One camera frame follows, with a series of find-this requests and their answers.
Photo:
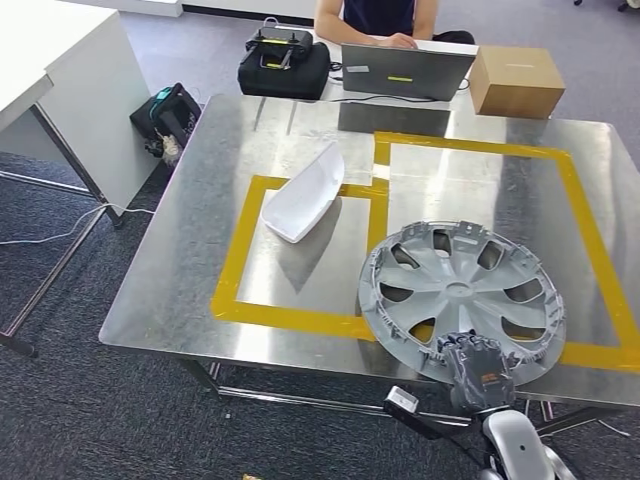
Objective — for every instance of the grey laptop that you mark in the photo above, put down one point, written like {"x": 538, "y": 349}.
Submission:
{"x": 404, "y": 73}

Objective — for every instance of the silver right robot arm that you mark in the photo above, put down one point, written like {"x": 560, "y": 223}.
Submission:
{"x": 520, "y": 447}

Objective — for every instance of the stainless steel workbench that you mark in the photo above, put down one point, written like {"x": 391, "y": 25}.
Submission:
{"x": 175, "y": 265}

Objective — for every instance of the black carrying case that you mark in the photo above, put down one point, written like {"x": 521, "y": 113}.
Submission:
{"x": 285, "y": 79}

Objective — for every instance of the white desk with metal legs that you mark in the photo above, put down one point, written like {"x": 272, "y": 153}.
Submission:
{"x": 95, "y": 99}

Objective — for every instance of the black bag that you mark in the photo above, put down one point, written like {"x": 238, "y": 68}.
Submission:
{"x": 170, "y": 112}

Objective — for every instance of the black handheld controller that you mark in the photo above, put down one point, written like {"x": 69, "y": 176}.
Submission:
{"x": 280, "y": 40}

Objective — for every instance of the brown cardboard box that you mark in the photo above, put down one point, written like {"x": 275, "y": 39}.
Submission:
{"x": 515, "y": 83}

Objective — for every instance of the grey plastic wheel hubcap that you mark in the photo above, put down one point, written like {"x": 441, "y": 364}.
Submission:
{"x": 457, "y": 291}

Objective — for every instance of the white plastic part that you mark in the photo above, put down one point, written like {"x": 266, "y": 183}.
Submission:
{"x": 305, "y": 195}

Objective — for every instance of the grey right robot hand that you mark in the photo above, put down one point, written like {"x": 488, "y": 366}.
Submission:
{"x": 482, "y": 381}

